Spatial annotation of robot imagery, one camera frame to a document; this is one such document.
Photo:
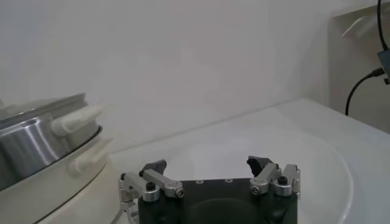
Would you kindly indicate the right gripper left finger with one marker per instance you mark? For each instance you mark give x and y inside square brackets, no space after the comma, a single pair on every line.
[152,179]

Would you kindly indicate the cream electric cooker base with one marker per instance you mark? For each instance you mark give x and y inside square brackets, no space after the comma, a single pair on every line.
[51,188]

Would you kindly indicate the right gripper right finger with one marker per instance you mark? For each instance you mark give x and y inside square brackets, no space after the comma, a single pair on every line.
[271,176]

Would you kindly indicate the white round plate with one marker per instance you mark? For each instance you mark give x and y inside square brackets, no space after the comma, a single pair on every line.
[320,170]

